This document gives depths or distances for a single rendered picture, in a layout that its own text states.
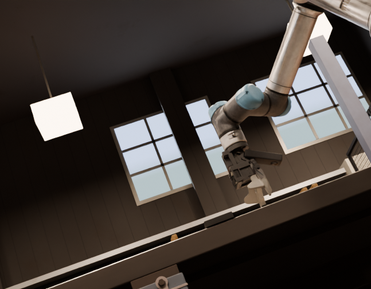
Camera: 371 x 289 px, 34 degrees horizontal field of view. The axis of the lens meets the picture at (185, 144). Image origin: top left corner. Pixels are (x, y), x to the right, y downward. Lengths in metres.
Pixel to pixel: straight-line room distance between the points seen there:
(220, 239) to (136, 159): 6.32
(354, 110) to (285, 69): 2.11
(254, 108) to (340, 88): 2.23
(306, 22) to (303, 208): 0.57
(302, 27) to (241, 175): 0.47
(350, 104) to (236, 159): 2.20
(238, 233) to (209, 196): 5.98
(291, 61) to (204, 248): 0.65
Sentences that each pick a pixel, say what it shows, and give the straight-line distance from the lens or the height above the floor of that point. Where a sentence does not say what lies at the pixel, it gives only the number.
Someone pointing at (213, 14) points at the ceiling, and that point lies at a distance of 7.69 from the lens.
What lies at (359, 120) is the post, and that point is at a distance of 3.90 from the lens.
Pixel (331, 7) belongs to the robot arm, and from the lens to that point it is 1.60.
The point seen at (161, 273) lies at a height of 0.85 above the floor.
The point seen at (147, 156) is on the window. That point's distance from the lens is 7.81.
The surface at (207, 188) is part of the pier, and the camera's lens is 7.53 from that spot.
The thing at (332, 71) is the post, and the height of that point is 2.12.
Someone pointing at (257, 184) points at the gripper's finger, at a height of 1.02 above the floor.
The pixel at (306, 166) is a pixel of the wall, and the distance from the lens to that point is 7.90.
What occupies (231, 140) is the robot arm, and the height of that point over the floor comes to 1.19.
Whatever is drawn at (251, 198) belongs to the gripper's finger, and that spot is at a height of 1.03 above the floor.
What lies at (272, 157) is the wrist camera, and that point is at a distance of 1.81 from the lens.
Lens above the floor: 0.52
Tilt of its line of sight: 23 degrees up
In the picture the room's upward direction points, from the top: 22 degrees counter-clockwise
